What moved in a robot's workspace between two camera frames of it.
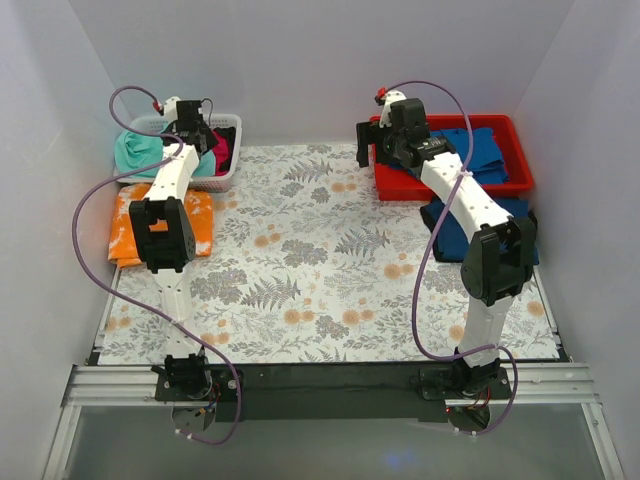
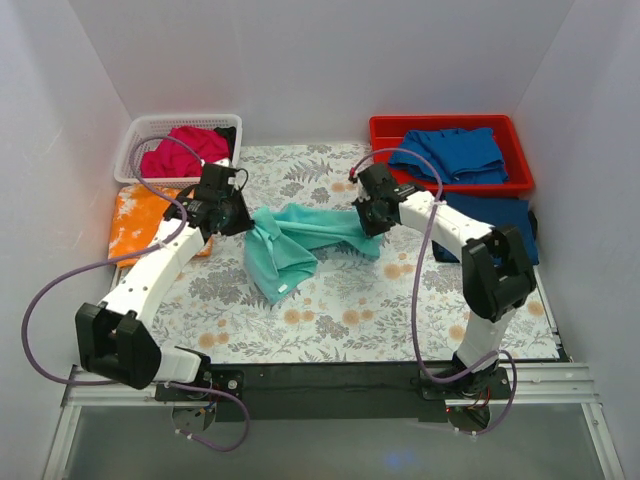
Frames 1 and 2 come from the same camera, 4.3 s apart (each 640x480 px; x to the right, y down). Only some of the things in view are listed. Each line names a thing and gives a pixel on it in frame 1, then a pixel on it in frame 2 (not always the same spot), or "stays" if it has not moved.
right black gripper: [364, 141] to [368, 220]
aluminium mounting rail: [139, 386] stays
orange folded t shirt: [123, 245] stays
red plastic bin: [393, 183] stays
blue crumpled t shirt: [484, 163] stays
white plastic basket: [212, 183] stays
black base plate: [337, 393] stays
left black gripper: [198, 138] to [240, 220]
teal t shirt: [137, 149] to [278, 250]
